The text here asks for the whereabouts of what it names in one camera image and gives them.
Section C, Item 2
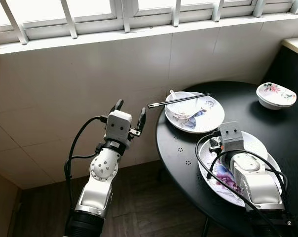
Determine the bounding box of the blue floral white plate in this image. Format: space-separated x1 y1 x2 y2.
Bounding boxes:
165 92 225 134

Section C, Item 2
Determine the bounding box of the black chopstick silver tip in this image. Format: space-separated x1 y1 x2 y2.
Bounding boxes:
148 94 212 109
148 93 213 108

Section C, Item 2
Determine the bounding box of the large purple floral plate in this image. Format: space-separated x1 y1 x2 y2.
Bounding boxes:
197 131 283 207

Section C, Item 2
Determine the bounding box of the black round metal table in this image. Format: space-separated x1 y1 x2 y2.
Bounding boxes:
155 80 298 237

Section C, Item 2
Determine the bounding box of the small pink floral bowl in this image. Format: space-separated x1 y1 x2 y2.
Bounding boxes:
256 82 297 110

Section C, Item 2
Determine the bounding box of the white barred window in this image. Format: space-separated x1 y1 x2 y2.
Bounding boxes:
0 0 298 55

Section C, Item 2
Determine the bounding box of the dark cabinet with beige top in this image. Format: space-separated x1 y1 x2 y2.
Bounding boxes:
261 37 298 99

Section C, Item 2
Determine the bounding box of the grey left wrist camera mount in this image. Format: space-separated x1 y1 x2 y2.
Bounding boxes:
105 110 133 146

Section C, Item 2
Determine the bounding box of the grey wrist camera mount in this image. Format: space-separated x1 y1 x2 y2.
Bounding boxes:
219 121 244 154
105 110 133 146

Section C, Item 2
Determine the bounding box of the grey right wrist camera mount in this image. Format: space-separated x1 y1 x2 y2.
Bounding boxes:
219 121 244 154

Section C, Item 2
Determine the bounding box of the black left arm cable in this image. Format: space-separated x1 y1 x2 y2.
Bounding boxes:
64 116 108 208

